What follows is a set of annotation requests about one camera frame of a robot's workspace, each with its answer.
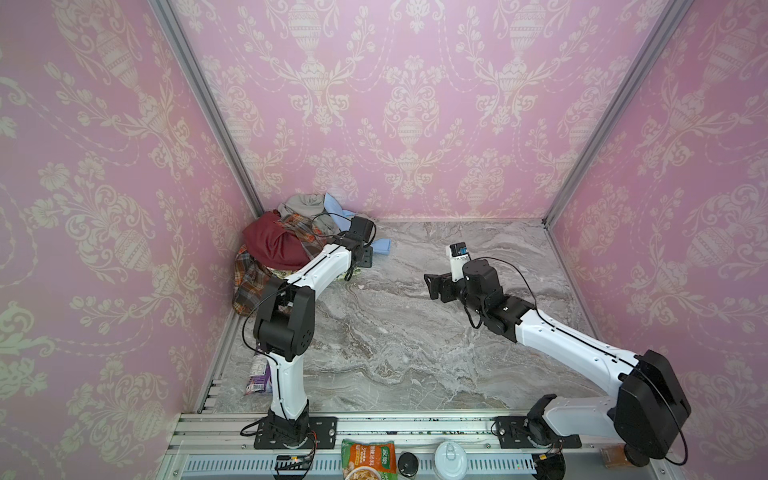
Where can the aluminium corner post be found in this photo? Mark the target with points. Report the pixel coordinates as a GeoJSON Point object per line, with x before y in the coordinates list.
{"type": "Point", "coordinates": [194, 74]}
{"type": "Point", "coordinates": [662, 31]}

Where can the brown spice jar black lid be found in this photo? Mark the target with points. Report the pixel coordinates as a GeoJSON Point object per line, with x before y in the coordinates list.
{"type": "Point", "coordinates": [614, 457]}

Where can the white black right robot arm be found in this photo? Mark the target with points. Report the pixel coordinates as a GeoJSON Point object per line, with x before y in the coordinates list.
{"type": "Point", "coordinates": [643, 403]}

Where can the aluminium front rail frame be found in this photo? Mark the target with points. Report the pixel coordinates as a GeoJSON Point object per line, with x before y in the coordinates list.
{"type": "Point", "coordinates": [220, 446]}

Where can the small electronics board with wires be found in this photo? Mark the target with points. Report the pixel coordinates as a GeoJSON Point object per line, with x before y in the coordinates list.
{"type": "Point", "coordinates": [293, 464]}

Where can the purple snack packet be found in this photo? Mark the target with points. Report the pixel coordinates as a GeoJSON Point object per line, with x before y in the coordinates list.
{"type": "Point", "coordinates": [259, 378]}

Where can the orange green food packet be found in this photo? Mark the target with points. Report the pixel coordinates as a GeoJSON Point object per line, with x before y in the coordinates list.
{"type": "Point", "coordinates": [369, 461]}

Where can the small black round lid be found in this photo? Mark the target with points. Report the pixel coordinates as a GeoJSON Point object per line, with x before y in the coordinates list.
{"type": "Point", "coordinates": [408, 465]}

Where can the white round container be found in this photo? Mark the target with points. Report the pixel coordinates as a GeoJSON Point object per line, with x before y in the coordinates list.
{"type": "Point", "coordinates": [450, 461]}

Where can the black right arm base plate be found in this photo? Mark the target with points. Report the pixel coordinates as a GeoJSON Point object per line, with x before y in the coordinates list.
{"type": "Point", "coordinates": [518, 432]}

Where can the plaid flannel shirt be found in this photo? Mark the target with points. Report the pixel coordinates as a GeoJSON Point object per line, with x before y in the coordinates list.
{"type": "Point", "coordinates": [251, 277]}

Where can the grey crumpled cloth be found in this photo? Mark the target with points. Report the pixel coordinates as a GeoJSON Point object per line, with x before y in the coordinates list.
{"type": "Point", "coordinates": [310, 206]}

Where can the aluminium corner post right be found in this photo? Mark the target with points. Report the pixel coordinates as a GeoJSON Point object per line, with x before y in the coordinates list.
{"type": "Point", "coordinates": [662, 31]}

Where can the aluminium corner post left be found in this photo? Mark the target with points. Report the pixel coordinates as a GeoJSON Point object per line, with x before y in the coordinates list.
{"type": "Point", "coordinates": [194, 74]}

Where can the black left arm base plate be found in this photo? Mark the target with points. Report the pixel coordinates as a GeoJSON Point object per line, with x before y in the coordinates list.
{"type": "Point", "coordinates": [275, 433]}

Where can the light blue shirt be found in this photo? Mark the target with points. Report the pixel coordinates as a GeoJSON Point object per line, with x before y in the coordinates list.
{"type": "Point", "coordinates": [342, 219]}

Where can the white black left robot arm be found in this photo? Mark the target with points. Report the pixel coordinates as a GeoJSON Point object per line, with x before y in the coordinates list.
{"type": "Point", "coordinates": [284, 323]}

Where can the maroon cloth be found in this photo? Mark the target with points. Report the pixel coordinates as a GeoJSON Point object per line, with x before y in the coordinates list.
{"type": "Point", "coordinates": [271, 244]}

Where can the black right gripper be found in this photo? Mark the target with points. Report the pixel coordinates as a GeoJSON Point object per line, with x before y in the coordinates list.
{"type": "Point", "coordinates": [447, 287]}

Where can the floral yellow green cloth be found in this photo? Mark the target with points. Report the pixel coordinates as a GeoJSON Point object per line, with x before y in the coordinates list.
{"type": "Point", "coordinates": [355, 273]}

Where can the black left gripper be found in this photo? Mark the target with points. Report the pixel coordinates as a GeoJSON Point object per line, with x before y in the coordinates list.
{"type": "Point", "coordinates": [366, 256]}

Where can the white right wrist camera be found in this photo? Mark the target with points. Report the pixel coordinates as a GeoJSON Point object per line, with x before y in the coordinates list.
{"type": "Point", "coordinates": [458, 256]}

